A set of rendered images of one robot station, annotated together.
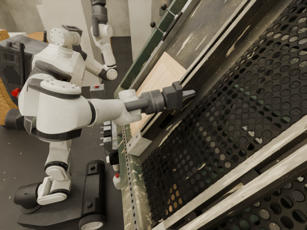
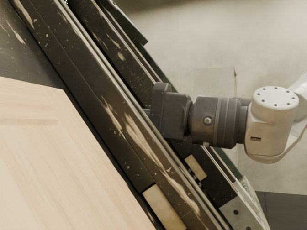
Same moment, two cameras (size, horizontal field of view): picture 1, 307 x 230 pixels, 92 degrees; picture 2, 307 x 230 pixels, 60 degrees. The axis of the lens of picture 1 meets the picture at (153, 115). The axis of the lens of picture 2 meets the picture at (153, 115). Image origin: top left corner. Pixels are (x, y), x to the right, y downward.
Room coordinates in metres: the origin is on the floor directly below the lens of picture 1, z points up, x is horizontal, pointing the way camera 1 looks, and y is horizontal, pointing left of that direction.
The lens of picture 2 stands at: (0.95, 0.14, 1.23)
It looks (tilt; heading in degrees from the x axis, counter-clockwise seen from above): 2 degrees up; 210
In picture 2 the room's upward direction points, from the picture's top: straight up
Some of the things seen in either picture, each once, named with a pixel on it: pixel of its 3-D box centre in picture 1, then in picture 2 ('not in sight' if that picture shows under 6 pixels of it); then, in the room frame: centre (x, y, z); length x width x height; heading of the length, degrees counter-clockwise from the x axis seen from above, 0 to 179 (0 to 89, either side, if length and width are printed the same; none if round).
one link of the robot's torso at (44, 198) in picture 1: (55, 188); not in sight; (0.62, 0.82, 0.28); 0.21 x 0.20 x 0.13; 104
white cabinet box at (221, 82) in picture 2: not in sight; (216, 137); (-3.11, -1.07, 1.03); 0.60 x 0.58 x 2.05; 9
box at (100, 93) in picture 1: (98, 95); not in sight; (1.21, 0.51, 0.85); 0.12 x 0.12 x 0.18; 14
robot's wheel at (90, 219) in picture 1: (92, 222); not in sight; (0.43, 0.49, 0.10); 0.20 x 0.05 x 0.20; 104
